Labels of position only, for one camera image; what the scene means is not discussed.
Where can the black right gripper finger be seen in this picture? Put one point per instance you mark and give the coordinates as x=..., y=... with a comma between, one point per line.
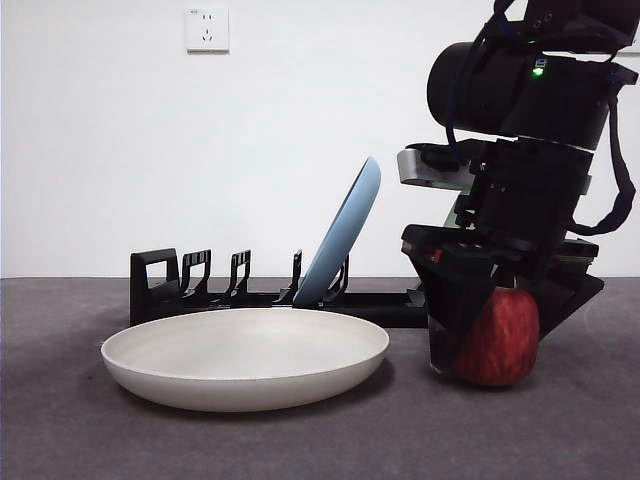
x=570, y=300
x=452, y=300

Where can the red apple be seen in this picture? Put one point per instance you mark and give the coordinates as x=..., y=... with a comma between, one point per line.
x=505, y=345

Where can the cream pale yellow plate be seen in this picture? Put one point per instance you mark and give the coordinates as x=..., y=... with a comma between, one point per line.
x=240, y=365

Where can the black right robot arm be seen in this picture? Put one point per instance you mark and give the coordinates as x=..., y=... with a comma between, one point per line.
x=505, y=90

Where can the pale green plate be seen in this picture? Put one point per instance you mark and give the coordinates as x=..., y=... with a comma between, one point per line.
x=450, y=219

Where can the light blue plate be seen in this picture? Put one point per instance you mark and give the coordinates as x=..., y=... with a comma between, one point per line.
x=345, y=235

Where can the black plastic plate rack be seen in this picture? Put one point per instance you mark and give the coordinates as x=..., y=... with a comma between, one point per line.
x=155, y=285

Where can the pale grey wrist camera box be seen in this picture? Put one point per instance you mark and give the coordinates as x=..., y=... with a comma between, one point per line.
x=413, y=170

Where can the white wall socket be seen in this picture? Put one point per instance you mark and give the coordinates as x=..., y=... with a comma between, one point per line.
x=208, y=30

